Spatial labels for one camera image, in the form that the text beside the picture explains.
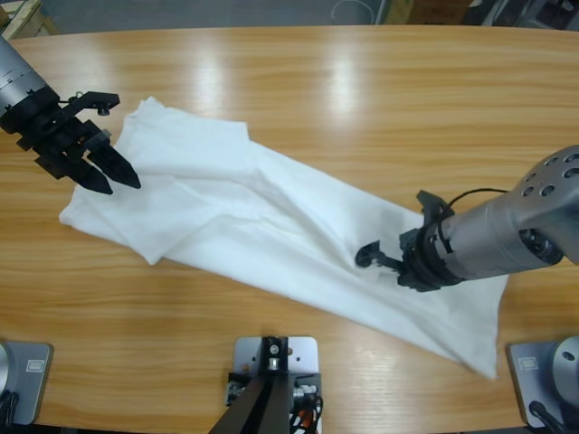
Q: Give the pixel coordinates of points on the wooden crate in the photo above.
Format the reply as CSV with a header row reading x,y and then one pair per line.
x,y
18,18

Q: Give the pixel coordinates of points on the dark machinery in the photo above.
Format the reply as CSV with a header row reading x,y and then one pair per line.
x,y
520,11

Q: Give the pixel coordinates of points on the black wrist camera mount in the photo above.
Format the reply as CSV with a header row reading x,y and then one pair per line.
x,y
97,99
432,203

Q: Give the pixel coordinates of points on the grey base plate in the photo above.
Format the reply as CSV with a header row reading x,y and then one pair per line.
x,y
543,375
27,380

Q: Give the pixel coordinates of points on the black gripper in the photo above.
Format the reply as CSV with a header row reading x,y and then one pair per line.
x,y
427,257
50,135

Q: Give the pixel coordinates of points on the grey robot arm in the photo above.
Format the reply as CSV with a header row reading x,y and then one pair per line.
x,y
18,81
488,239

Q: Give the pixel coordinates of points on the white mount block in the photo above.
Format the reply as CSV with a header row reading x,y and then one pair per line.
x,y
304,357

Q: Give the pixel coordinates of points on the brown cardboard box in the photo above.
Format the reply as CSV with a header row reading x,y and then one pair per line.
x,y
398,9

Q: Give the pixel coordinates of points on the white t-shirt with small print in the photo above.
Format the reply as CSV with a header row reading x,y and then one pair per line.
x,y
271,217

